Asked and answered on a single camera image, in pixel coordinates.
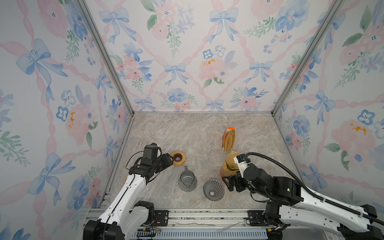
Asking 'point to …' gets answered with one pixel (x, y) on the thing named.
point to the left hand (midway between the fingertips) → (172, 158)
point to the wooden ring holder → (179, 157)
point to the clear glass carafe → (187, 180)
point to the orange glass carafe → (223, 173)
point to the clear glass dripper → (213, 190)
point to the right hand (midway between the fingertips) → (228, 175)
